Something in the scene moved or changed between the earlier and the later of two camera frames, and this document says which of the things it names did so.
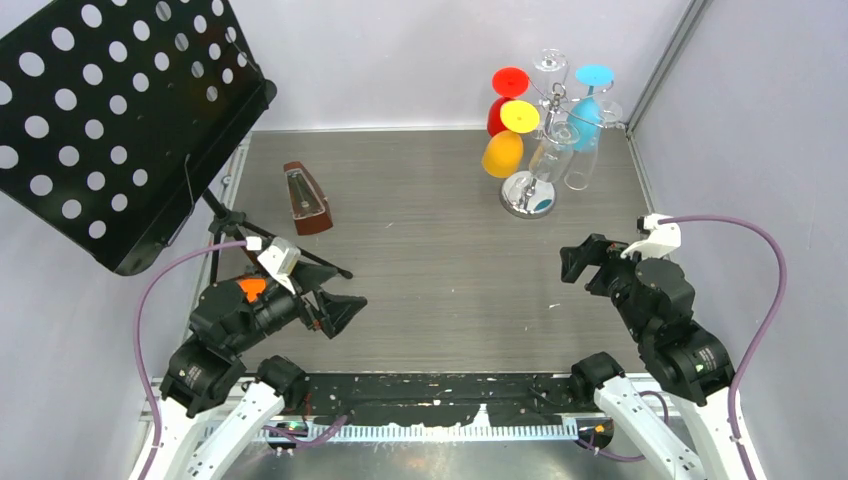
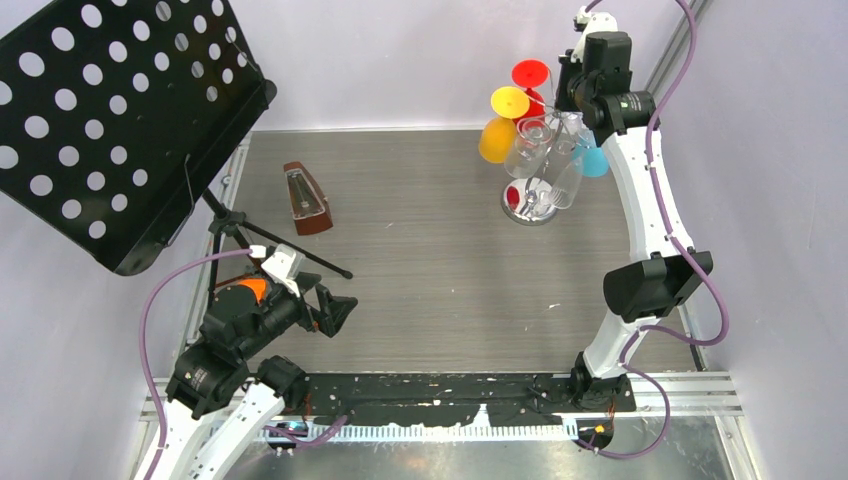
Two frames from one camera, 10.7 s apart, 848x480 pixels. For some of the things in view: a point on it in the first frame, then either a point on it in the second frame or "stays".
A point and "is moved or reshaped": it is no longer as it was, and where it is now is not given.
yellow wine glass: x=503 y=153 is moved or reshaped
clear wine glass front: x=550 y=157 -> x=523 y=159
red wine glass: x=507 y=83 -> x=531 y=73
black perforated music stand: x=114 y=112 stays
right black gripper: x=593 y=248 -> x=567 y=66
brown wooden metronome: x=310 y=208 stays
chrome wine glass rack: x=532 y=194 stays
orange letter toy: x=252 y=286 stays
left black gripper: x=335 y=309 stays
